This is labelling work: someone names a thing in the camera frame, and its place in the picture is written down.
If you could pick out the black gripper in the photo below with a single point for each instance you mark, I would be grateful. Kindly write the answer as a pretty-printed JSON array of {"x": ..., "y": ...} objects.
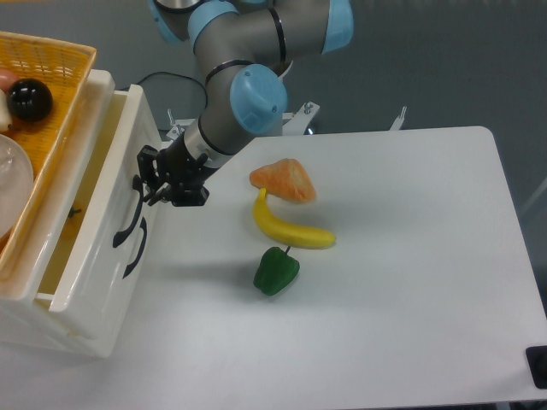
[{"x": 173, "y": 175}]

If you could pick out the black corner object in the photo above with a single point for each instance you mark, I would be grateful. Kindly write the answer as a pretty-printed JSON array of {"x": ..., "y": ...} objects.
[{"x": 537, "y": 360}]

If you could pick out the white drawer cabinet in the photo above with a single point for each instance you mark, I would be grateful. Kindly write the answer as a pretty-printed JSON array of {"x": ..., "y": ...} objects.
[{"x": 24, "y": 318}]

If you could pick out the yellow woven basket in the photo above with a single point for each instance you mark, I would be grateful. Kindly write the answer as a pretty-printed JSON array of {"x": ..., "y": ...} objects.
[{"x": 57, "y": 71}]

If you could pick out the yellow banana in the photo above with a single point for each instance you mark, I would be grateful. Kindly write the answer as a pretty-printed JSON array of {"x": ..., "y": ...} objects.
[{"x": 290, "y": 234}]

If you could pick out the orange croissant bread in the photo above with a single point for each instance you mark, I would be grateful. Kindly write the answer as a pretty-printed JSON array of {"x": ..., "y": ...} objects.
[{"x": 286, "y": 179}]

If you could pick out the yellow bell pepper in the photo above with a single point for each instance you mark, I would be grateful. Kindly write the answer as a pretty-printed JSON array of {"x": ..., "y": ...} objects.
[{"x": 73, "y": 222}]

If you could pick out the green bell pepper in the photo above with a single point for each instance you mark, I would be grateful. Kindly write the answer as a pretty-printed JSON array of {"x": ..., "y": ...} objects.
[{"x": 277, "y": 269}]

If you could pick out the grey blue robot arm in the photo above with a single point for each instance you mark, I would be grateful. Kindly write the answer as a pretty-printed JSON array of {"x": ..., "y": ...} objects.
[{"x": 240, "y": 47}]

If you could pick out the white drawer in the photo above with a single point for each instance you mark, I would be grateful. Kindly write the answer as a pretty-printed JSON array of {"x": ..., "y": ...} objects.
[
  {"x": 111, "y": 186},
  {"x": 117, "y": 268}
]

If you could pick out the clear plastic bowl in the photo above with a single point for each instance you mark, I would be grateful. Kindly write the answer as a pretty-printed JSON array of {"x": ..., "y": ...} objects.
[{"x": 16, "y": 183}]

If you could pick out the black glossy ball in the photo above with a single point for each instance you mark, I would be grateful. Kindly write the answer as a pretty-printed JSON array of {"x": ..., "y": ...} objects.
[{"x": 30, "y": 100}]

